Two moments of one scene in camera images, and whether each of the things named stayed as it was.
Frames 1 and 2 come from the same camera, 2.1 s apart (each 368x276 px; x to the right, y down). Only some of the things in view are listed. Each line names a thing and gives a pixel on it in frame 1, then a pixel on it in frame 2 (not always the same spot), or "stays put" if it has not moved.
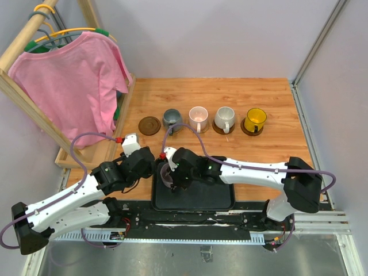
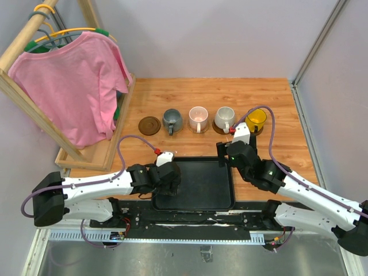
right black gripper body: (183, 179) to (245, 175)
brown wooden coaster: (149, 125) stays put
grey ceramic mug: (171, 117) stays put
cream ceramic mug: (224, 118) stays put
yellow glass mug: (255, 119) stays put
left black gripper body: (149, 171) to (170, 188)
